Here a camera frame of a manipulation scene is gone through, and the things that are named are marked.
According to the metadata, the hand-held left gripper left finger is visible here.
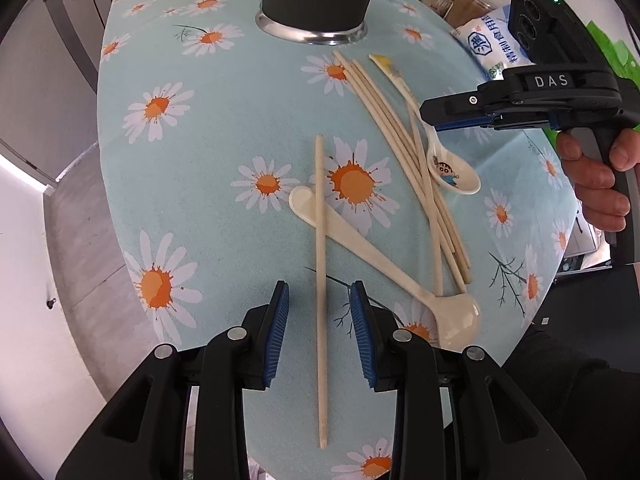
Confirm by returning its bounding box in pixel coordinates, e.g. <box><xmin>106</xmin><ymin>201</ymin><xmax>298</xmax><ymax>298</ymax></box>
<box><xmin>55</xmin><ymin>280</ymin><xmax>292</xmax><ymax>480</ymax></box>

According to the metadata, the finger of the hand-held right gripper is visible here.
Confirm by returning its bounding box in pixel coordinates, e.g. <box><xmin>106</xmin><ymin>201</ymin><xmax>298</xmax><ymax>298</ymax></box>
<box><xmin>419</xmin><ymin>91</ymin><xmax>497</xmax><ymax>124</ymax></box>
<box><xmin>433</xmin><ymin>115</ymin><xmax>502</xmax><ymax>132</ymax></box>

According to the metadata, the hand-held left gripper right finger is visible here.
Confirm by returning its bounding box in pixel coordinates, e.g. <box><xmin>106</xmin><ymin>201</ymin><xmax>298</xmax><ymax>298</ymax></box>
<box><xmin>349</xmin><ymin>280</ymin><xmax>587</xmax><ymax>480</ymax></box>

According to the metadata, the cartoon print ceramic spoon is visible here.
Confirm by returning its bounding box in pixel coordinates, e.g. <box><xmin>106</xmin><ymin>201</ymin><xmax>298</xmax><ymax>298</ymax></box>
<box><xmin>368</xmin><ymin>53</ymin><xmax>482</xmax><ymax>195</ymax></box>

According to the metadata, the wooden chopstick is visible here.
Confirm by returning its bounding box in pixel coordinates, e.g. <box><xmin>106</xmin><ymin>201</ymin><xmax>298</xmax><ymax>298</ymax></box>
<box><xmin>341</xmin><ymin>56</ymin><xmax>473</xmax><ymax>282</ymax></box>
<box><xmin>313</xmin><ymin>134</ymin><xmax>331</xmax><ymax>449</ymax></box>
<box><xmin>352</xmin><ymin>59</ymin><xmax>472</xmax><ymax>268</ymax></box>
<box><xmin>333</xmin><ymin>49</ymin><xmax>467</xmax><ymax>294</ymax></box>
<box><xmin>360</xmin><ymin>65</ymin><xmax>457</xmax><ymax>257</ymax></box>
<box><xmin>406</xmin><ymin>101</ymin><xmax>445</xmax><ymax>297</ymax></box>

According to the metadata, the cream plastic spoon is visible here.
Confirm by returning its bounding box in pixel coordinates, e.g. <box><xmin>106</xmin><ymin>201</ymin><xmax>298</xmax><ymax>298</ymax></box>
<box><xmin>289</xmin><ymin>185</ymin><xmax>482</xmax><ymax>351</ymax></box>

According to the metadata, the person's right hand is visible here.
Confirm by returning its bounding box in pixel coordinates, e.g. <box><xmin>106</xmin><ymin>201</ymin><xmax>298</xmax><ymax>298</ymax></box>
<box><xmin>557</xmin><ymin>126</ymin><xmax>640</xmax><ymax>235</ymax></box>

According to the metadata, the white blue salt bag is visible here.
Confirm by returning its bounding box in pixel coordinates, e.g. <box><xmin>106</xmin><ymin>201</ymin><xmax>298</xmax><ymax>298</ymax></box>
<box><xmin>452</xmin><ymin>4</ymin><xmax>535</xmax><ymax>82</ymax></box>

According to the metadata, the green patterned bag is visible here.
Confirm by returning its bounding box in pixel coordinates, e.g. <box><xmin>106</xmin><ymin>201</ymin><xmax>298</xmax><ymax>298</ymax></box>
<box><xmin>585</xmin><ymin>19</ymin><xmax>640</xmax><ymax>91</ymax></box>

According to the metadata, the brown jar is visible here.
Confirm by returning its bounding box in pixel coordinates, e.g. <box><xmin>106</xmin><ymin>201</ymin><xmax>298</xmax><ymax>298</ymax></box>
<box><xmin>447</xmin><ymin>0</ymin><xmax>493</xmax><ymax>31</ymax></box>

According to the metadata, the daisy print teal tablecloth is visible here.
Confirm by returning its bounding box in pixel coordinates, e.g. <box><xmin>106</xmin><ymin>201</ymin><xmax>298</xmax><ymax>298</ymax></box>
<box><xmin>96</xmin><ymin>0</ymin><xmax>583</xmax><ymax>480</ymax></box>

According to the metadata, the grey metal box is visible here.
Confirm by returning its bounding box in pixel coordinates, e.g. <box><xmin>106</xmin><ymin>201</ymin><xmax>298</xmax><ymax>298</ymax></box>
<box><xmin>559</xmin><ymin>212</ymin><xmax>612</xmax><ymax>275</ymax></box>

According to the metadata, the person's black clothing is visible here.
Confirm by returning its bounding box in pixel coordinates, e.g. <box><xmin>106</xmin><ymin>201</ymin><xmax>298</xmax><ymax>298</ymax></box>
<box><xmin>500</xmin><ymin>324</ymin><xmax>640</xmax><ymax>480</ymax></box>

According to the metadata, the grey cabinet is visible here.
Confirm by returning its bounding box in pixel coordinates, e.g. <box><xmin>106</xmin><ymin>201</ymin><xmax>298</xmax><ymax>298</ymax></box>
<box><xmin>45</xmin><ymin>0</ymin><xmax>123</xmax><ymax>95</ymax></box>

